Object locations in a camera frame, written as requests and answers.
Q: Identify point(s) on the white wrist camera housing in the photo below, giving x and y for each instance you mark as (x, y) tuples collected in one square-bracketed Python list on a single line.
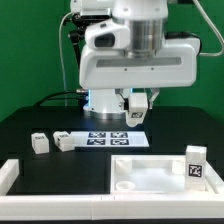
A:
[(107, 35)]

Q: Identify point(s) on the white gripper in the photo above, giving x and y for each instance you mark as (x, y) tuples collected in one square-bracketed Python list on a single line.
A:
[(174, 65)]

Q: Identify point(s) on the white U-shaped obstacle fence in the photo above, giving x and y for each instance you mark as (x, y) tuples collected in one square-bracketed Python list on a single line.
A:
[(109, 206)]

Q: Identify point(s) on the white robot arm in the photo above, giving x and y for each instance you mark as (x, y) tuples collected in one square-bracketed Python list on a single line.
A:
[(128, 56)]

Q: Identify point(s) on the white sheet with tags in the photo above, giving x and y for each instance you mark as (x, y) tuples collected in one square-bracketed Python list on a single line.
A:
[(110, 139)]

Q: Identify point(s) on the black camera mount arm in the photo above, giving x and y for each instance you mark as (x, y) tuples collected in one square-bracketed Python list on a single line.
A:
[(77, 35)]

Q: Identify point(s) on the grey camera on mount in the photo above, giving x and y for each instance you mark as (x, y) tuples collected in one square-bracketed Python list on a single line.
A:
[(102, 13)]

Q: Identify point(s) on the white square table top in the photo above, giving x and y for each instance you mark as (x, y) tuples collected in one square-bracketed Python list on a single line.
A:
[(142, 174)]

